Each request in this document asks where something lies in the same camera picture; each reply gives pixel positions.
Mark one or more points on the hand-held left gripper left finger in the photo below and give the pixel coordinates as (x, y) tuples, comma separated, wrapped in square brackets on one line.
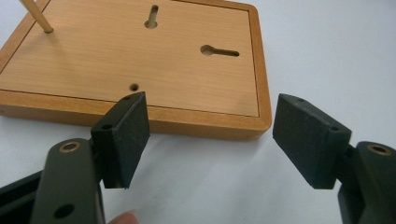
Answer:
[(124, 140)]

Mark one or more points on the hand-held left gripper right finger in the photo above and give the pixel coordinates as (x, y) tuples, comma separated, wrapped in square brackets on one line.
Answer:
[(306, 140)]

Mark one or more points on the orange framed tablet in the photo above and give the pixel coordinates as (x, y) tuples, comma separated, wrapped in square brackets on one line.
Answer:
[(93, 62)]

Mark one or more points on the wooden frame stand peg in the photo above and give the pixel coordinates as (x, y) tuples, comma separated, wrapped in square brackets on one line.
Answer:
[(38, 17)]

